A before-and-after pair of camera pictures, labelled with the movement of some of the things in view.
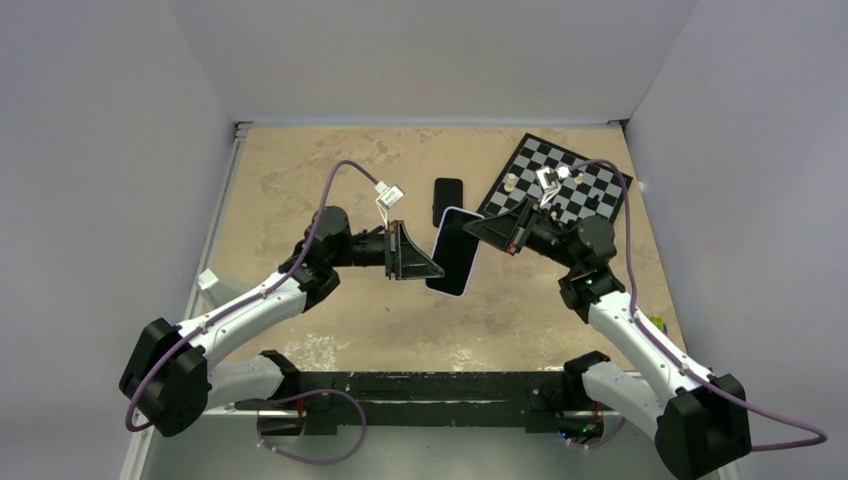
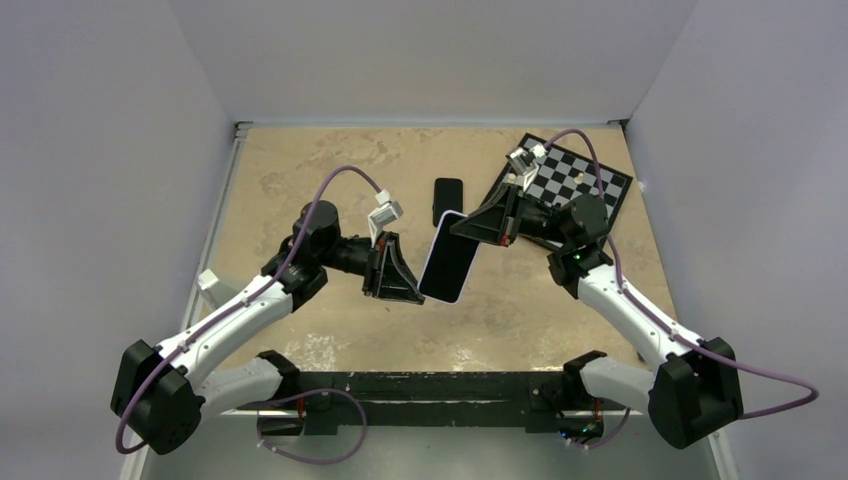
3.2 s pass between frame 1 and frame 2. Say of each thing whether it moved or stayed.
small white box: stayed
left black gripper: moved
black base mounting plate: stayed
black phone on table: stayed
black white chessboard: stayed
